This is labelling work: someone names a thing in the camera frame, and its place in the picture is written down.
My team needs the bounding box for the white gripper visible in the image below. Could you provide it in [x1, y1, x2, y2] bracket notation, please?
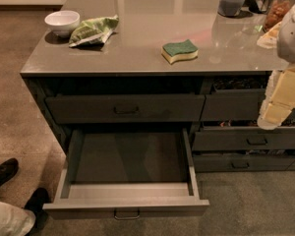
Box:
[270, 4, 295, 109]

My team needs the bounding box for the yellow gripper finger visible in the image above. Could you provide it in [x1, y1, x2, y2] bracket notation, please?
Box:
[257, 71, 291, 130]

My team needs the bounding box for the green jalapeno chip bag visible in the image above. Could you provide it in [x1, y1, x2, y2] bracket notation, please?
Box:
[69, 15, 119, 48]

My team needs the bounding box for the top right grey drawer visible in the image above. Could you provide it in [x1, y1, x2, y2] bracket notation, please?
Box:
[200, 77, 295, 122]

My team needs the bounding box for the middle right grey drawer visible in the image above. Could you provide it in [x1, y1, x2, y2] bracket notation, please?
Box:
[192, 121, 295, 151]

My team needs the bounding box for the bottom right grey drawer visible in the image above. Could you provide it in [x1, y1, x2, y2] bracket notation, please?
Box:
[193, 153, 295, 172]

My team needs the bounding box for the top left grey drawer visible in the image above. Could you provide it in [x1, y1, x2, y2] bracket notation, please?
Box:
[45, 94, 205, 124]

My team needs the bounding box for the open middle grey drawer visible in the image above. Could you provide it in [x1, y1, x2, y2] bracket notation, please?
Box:
[44, 130, 209, 220]

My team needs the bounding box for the glass jar with snacks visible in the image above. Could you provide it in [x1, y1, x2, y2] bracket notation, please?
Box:
[263, 0, 295, 32]

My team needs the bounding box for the green and yellow sponge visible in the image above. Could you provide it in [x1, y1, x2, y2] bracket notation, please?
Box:
[161, 39, 199, 64]

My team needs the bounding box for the grey kitchen counter cabinet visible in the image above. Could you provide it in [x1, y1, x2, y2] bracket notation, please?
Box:
[19, 0, 295, 155]

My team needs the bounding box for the white ceramic bowl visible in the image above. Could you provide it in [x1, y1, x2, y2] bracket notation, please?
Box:
[44, 11, 80, 38]

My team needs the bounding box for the lower black shoe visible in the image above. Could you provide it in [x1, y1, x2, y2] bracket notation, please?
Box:
[25, 188, 50, 219]

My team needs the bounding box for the black shoe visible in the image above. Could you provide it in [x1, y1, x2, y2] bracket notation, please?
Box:
[0, 158, 19, 187]
[25, 188, 50, 219]

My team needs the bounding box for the upper black shoe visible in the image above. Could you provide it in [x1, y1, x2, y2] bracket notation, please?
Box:
[0, 158, 19, 187]

